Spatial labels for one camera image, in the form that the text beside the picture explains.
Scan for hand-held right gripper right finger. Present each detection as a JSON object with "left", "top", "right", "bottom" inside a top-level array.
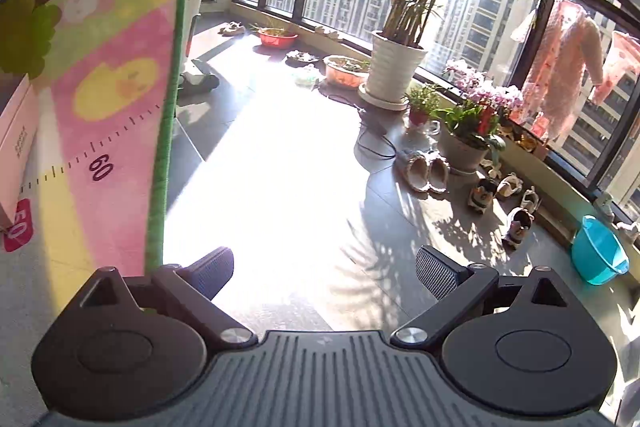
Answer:
[{"left": 390, "top": 246, "right": 568, "bottom": 351}]

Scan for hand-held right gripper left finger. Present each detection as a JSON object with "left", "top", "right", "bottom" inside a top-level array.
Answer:
[{"left": 75, "top": 247, "right": 257, "bottom": 351}]

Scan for pink cardboard box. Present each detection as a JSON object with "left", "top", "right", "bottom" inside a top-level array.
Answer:
[{"left": 0, "top": 77, "right": 40, "bottom": 233}]

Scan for black white child shoe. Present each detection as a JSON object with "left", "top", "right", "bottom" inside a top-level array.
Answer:
[
  {"left": 467, "top": 179, "right": 499, "bottom": 214},
  {"left": 502, "top": 207, "right": 536, "bottom": 251}
]

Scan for beige plush slipper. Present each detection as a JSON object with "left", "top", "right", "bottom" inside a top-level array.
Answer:
[
  {"left": 427, "top": 152, "right": 450, "bottom": 194},
  {"left": 397, "top": 148, "right": 431, "bottom": 193}
]

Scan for flowering plant grey pot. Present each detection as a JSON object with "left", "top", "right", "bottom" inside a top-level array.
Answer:
[{"left": 434, "top": 99, "right": 507, "bottom": 174}]

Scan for small plant red pot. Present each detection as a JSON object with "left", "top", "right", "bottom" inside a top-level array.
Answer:
[{"left": 403, "top": 84, "right": 442, "bottom": 128}]

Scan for blue plastic basin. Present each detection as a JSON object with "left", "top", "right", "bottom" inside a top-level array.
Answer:
[{"left": 570, "top": 215, "right": 630, "bottom": 286}]

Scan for white plant saucer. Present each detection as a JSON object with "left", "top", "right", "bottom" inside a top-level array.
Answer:
[{"left": 357, "top": 82, "right": 409, "bottom": 112}]

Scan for pink orchid plant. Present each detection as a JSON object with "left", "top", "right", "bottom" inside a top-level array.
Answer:
[{"left": 444, "top": 59, "right": 524, "bottom": 120}]

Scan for dark slippers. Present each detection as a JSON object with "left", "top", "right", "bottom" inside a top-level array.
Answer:
[{"left": 177, "top": 59, "right": 221, "bottom": 96}]

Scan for white green plastic bag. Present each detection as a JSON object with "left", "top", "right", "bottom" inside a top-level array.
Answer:
[{"left": 293, "top": 64, "right": 321, "bottom": 88}]

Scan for potted palm white ribbed pot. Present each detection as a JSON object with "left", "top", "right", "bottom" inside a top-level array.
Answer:
[{"left": 367, "top": 0, "right": 561, "bottom": 104}]

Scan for pink basin with plants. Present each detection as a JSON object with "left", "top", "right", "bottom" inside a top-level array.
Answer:
[{"left": 323, "top": 55, "right": 371, "bottom": 89}]

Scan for dark dish with stones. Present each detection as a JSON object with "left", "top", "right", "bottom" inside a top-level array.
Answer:
[{"left": 285, "top": 49, "right": 320, "bottom": 66}]

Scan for red basin with plants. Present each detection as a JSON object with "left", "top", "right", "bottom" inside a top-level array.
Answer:
[{"left": 250, "top": 21, "right": 299, "bottom": 50}]

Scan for pink hanging baby onesie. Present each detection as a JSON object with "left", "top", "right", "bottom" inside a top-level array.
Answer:
[{"left": 510, "top": 0, "right": 605, "bottom": 140}]

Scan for cartoon printed play mat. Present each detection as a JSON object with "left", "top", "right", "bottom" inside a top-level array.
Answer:
[{"left": 0, "top": 0, "right": 187, "bottom": 413}]

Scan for pink dotted hanging garment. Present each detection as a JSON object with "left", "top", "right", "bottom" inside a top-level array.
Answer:
[{"left": 587, "top": 30, "right": 640, "bottom": 106}]

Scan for black floor cable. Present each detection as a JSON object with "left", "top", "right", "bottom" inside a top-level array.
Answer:
[{"left": 319, "top": 94, "right": 399, "bottom": 160}]

